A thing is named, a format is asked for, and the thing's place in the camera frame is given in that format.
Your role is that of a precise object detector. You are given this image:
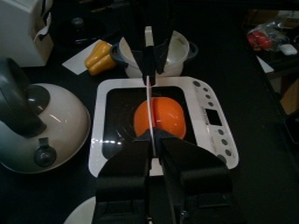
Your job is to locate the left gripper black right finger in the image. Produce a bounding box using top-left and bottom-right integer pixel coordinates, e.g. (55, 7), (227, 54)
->
(152, 127), (234, 207)

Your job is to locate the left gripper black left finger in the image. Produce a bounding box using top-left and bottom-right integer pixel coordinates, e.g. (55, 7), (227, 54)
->
(94, 127), (155, 204)

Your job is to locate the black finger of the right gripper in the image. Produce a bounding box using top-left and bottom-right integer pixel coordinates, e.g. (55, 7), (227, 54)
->
(154, 0), (176, 74)
(116, 0), (146, 70)

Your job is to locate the white blade toy paring knife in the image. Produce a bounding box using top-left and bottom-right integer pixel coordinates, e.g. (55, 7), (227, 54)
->
(142, 45), (158, 158)

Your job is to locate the yellow toy bell pepper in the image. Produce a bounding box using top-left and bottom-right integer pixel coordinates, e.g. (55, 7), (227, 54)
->
(83, 40), (118, 77)

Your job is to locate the black pot lid with knob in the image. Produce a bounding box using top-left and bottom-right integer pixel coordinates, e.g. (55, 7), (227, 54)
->
(58, 16), (107, 48)

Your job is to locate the white bowl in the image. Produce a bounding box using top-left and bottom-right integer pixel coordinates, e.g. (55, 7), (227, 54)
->
(62, 195), (99, 224)

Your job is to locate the white cutting board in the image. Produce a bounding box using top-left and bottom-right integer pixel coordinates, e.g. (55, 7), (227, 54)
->
(62, 38), (118, 76)

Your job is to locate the white toy induction stove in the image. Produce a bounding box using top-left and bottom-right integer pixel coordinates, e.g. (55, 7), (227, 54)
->
(88, 75), (240, 179)

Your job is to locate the orange toy fruit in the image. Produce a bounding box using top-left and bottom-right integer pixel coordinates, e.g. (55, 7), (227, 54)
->
(134, 96), (188, 141)

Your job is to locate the clear bag with red items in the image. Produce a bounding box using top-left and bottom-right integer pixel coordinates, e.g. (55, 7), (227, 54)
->
(246, 19), (292, 53)

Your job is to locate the white paper sheet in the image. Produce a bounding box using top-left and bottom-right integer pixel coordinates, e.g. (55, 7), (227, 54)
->
(255, 54), (276, 74)

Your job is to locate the small white case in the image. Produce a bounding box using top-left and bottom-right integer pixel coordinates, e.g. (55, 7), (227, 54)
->
(278, 43), (299, 57)

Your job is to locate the white pot with grey handles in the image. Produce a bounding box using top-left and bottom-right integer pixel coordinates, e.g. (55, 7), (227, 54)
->
(110, 29), (200, 80)

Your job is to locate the white kettle with grey handle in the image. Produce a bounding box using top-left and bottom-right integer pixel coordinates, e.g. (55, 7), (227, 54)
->
(0, 57), (92, 175)

